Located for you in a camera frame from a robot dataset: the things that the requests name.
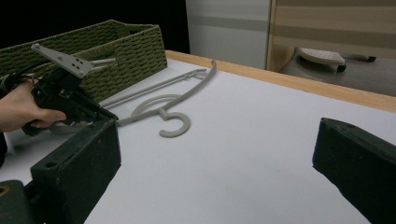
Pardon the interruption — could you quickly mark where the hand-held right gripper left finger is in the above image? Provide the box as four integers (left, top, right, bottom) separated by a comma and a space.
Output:
30, 118, 122, 224

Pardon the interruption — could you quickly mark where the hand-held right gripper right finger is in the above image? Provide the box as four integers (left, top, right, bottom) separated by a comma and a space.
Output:
312, 117, 396, 224

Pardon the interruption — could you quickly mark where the green woven basket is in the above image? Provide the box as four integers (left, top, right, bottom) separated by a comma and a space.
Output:
0, 19, 168, 104

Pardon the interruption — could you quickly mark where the black curtain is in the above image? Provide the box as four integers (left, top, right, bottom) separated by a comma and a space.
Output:
0, 0, 191, 54

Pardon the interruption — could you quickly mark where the chair base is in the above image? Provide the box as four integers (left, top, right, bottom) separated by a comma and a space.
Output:
294, 47, 377, 74

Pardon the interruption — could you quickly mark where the white table sheet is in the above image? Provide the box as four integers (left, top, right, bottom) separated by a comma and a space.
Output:
0, 58, 396, 224

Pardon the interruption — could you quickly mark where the light wooden desk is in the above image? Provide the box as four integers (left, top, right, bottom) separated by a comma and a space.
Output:
265, 0, 396, 73

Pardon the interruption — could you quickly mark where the white cabinet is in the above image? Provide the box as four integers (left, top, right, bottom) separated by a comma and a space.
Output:
185, 0, 273, 70

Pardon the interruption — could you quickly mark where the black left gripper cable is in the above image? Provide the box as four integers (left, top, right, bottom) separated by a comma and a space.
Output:
0, 60, 49, 94

